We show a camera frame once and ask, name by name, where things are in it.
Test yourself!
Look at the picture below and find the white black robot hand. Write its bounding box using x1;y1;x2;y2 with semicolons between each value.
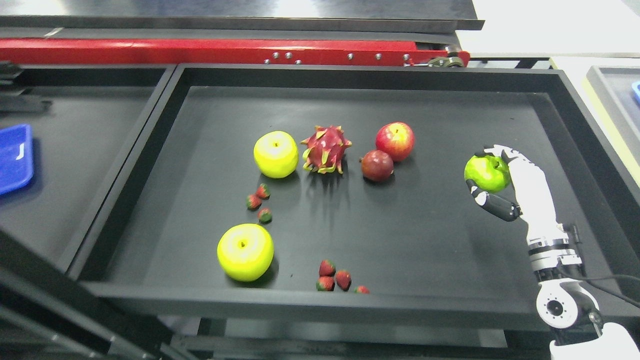
466;144;569;248

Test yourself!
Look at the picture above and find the green apple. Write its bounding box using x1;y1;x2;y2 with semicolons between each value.
463;155;511;194

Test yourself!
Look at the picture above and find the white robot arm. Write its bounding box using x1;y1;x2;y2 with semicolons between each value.
527;224;639;360

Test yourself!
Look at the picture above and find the red apple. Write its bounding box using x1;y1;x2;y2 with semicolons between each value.
375;121;415;162

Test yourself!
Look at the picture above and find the yellow apple upper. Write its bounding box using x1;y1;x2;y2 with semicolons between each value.
253;130;299;179

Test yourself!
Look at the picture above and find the yellow apple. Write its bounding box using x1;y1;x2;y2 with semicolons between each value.
216;223;275;282
253;130;299;179

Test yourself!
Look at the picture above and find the strawberry middle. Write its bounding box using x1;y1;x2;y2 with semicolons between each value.
257;207;274;224

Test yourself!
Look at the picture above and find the black shelf tray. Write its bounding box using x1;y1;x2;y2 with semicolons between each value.
78;64;639;330
0;64;174;272

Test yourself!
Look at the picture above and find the yellow apple lower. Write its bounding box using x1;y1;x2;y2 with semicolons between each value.
216;223;275;282

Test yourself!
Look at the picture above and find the black left shelf tray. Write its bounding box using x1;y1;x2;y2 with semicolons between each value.
0;64;174;272

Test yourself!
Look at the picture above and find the dark red passion fruit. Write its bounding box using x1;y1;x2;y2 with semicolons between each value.
359;150;394;182

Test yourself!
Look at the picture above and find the strawberry at tray edge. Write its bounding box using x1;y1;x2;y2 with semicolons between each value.
353;285;370;294

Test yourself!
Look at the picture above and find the strawberry bottom right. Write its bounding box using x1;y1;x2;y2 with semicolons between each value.
334;269;352;292

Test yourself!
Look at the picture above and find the red metal beam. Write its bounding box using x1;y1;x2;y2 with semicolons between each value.
0;38;471;67

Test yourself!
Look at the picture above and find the pink dragon fruit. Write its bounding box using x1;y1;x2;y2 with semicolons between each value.
300;125;353;174

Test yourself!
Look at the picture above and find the strawberry bottom top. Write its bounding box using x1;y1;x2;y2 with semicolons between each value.
318;259;336;277

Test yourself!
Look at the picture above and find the strawberry bottom left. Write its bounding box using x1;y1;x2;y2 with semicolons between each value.
315;276;335;292

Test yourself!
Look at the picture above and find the strawberry upper right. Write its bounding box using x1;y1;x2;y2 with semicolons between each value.
254;183;271;199

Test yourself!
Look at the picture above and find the strawberry upper left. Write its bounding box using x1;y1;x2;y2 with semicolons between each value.
246;194;262;211

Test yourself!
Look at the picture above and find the blue plastic tray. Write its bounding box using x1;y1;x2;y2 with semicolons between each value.
0;123;34;195

